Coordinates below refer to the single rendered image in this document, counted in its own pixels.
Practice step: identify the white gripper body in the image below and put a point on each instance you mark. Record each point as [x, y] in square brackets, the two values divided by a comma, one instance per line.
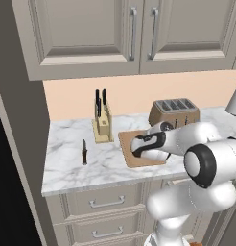
[155, 155]

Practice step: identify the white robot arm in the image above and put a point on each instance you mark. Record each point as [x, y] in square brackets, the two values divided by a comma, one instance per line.
[206, 141]

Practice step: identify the wooden cutting board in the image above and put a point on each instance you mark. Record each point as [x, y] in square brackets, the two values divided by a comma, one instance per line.
[128, 144]

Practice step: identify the bronze four-slot toaster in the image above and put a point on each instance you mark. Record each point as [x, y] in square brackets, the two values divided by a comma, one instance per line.
[168, 112]

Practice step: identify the beige wooden knife block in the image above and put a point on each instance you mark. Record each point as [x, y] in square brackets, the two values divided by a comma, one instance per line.
[103, 128]

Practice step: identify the silver range hood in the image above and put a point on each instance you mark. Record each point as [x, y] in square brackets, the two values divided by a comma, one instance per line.
[235, 102]

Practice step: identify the grey tall cabinet panel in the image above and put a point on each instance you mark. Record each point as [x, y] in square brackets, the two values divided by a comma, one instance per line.
[20, 96]

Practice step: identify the grey wall cupboard door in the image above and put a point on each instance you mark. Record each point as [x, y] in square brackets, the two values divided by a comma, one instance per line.
[193, 29]
[81, 29]

